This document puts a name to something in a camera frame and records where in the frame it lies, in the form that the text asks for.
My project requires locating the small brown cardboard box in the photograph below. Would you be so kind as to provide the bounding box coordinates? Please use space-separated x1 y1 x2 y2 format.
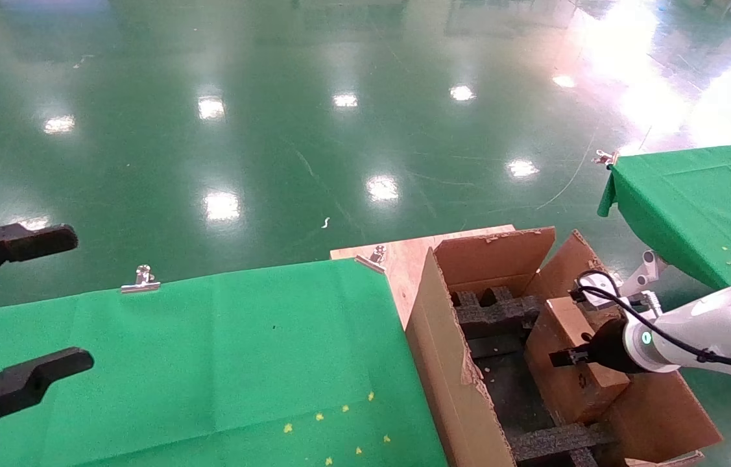
524 296 633 426

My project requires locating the large green tablecloth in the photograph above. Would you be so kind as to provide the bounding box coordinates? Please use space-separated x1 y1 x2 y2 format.
0 258 448 467

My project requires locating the black camera cable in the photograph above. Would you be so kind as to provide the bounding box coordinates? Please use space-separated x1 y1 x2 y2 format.
569 269 731 374

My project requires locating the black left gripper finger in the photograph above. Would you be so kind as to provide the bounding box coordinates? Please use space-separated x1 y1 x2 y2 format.
0 347 95 455
0 224 79 305

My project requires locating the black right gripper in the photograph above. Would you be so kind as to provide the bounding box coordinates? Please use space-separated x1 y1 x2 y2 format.
548 317 633 374

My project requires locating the black foam insert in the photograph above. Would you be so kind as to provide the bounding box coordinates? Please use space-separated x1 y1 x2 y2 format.
449 287 619 467

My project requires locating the large open cardboard carton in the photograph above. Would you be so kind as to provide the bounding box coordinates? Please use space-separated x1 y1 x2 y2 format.
404 225 723 467

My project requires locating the grey metal table bracket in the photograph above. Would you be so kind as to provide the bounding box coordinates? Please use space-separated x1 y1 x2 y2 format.
618 250 670 300

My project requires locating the green tablecloth with hanging corner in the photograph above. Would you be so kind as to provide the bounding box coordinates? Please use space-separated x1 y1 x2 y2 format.
597 139 731 291

